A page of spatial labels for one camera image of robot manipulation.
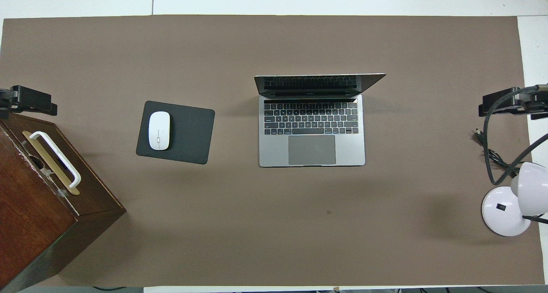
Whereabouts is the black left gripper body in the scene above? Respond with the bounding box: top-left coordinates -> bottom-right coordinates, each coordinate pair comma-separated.
0,88 -> 20,120

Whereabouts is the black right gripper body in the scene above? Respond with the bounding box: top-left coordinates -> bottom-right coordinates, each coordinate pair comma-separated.
514,83 -> 548,121

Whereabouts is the grey laptop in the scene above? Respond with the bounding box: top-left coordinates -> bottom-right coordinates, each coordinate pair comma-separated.
254,73 -> 387,168

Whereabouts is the white desk lamp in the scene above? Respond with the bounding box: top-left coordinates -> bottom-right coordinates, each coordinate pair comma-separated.
481,161 -> 548,237

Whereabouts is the dark brown wooden box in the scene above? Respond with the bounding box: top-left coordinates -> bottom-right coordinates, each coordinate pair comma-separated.
0,112 -> 127,293

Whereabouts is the white computer mouse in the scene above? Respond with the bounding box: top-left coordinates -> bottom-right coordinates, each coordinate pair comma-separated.
148,111 -> 171,151

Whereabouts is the black mouse pad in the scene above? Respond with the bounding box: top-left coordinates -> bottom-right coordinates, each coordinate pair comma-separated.
136,100 -> 216,165

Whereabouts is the brown table mat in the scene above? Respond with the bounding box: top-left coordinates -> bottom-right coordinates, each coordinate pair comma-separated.
0,14 -> 545,287

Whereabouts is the right arm gripper cable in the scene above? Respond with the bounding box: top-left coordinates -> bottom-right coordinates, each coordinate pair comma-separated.
483,87 -> 548,186

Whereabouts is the black lamp power cable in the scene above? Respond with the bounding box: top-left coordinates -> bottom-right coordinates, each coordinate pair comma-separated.
472,129 -> 521,178

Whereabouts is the white box handle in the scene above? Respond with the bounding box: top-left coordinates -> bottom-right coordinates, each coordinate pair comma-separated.
29,131 -> 82,188

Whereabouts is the gold handle plate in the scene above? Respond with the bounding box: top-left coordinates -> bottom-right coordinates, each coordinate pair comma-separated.
22,130 -> 80,196

